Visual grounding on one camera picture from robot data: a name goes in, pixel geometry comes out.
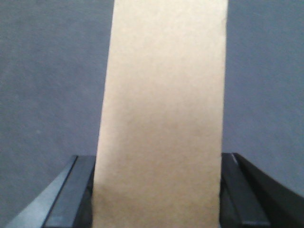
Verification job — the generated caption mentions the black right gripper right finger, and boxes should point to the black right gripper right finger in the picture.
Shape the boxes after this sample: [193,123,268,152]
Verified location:
[219,153,304,228]

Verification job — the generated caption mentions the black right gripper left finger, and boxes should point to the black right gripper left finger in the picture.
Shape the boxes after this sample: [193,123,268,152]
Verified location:
[6,156,95,228]

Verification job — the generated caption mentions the tan cardboard box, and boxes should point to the tan cardboard box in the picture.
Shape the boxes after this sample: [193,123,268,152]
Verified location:
[93,0,228,228]

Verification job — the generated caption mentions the dark conveyor belt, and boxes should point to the dark conveyor belt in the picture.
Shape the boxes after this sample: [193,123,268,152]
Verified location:
[0,0,304,227]

